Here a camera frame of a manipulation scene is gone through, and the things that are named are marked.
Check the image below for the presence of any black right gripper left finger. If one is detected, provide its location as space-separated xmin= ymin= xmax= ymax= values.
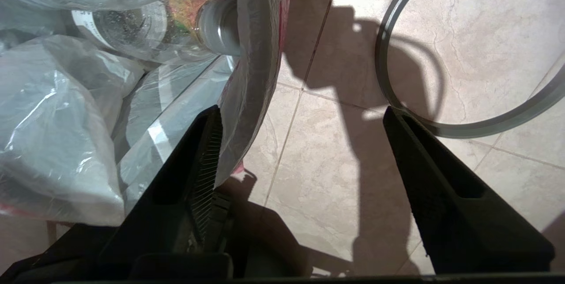
xmin=99 ymin=105 xmax=233 ymax=259

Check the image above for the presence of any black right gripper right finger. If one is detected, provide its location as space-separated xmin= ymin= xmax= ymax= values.
xmin=382 ymin=106 xmax=556 ymax=275

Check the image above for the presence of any grey bin ring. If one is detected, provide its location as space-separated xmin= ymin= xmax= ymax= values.
xmin=374 ymin=0 xmax=565 ymax=140

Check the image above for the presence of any white plastic bag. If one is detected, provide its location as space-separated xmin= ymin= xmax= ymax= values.
xmin=0 ymin=0 xmax=292 ymax=228

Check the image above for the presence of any black trash bin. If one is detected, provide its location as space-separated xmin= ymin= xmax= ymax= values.
xmin=235 ymin=0 xmax=284 ymax=175

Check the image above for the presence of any crumpled white plastic waste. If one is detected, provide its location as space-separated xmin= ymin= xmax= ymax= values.
xmin=0 ymin=34 xmax=147 ymax=227

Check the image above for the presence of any clear bottle yellow label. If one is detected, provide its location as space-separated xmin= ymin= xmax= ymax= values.
xmin=70 ymin=0 xmax=242 ymax=64

